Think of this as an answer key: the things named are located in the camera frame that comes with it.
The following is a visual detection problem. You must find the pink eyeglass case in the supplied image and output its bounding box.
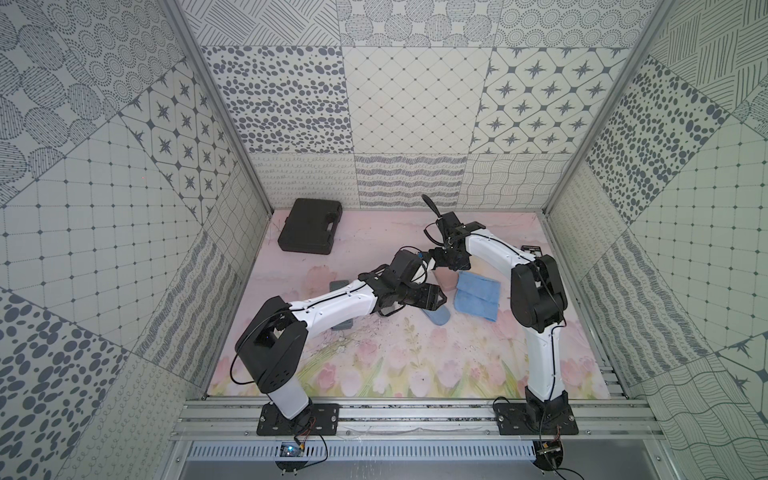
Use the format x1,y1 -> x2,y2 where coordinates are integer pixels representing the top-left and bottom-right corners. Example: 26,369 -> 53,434
432,267 -> 459,292

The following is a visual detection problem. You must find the blue microfiber cloth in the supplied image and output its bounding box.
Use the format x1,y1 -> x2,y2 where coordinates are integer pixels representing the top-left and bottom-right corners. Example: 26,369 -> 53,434
454,271 -> 501,322

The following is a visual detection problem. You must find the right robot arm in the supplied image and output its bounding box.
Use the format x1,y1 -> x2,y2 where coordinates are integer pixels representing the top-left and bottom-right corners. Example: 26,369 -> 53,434
429,204 -> 569,420

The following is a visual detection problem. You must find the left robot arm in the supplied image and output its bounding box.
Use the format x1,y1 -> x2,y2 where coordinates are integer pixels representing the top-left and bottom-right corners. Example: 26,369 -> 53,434
234,248 -> 447,422

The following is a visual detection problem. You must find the blue eyeglass case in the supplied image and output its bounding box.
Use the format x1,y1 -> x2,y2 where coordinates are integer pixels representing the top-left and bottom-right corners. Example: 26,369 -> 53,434
421,306 -> 451,326

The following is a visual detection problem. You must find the black plastic tool case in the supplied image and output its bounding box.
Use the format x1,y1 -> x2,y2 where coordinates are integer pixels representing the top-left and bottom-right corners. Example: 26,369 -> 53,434
278,198 -> 343,255

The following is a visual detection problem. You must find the black box with figures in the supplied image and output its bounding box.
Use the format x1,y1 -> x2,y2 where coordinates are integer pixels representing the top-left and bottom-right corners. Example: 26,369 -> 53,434
521,245 -> 543,255

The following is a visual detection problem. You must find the left controller board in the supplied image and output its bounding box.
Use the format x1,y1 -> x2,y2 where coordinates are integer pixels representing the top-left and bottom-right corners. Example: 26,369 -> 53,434
275,442 -> 307,473

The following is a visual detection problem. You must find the controller board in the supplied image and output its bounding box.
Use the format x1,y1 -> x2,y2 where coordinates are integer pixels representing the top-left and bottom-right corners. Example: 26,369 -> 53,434
275,442 -> 307,473
533,441 -> 564,472

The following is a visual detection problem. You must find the right controller board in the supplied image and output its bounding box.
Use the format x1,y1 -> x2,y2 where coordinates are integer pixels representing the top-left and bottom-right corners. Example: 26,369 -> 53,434
533,441 -> 564,472

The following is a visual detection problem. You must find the white vent grille strip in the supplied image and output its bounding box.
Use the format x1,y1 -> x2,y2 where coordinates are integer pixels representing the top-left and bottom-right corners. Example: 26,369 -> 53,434
187,439 -> 535,462

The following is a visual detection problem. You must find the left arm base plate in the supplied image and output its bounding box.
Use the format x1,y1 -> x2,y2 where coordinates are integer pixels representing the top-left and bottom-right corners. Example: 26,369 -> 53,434
257,403 -> 340,436

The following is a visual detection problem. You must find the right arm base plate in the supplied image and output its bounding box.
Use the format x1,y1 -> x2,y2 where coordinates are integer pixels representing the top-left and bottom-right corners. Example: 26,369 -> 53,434
492,401 -> 579,436

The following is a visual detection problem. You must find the aluminium rail frame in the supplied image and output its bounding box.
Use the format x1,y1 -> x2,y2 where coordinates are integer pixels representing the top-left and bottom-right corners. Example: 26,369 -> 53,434
170,397 -> 663,440

